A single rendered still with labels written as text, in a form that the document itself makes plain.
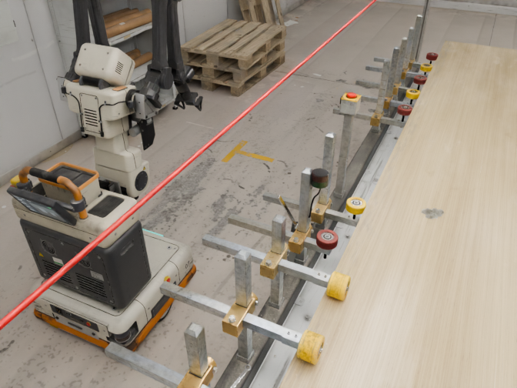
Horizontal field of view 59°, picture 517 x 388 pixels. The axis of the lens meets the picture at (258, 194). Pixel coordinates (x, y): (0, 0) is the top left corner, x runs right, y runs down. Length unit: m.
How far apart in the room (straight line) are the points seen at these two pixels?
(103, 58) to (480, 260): 1.69
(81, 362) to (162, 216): 1.19
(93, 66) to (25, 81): 1.91
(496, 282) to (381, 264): 0.37
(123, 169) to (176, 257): 0.59
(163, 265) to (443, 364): 1.56
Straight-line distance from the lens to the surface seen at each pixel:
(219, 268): 2.86
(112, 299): 2.29
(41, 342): 2.74
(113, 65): 2.10
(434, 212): 1.92
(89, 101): 2.15
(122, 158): 2.26
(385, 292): 1.56
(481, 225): 1.95
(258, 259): 1.53
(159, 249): 2.61
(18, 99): 3.99
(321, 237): 1.70
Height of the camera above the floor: 2.02
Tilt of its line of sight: 36 degrees down
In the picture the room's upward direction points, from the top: straight up
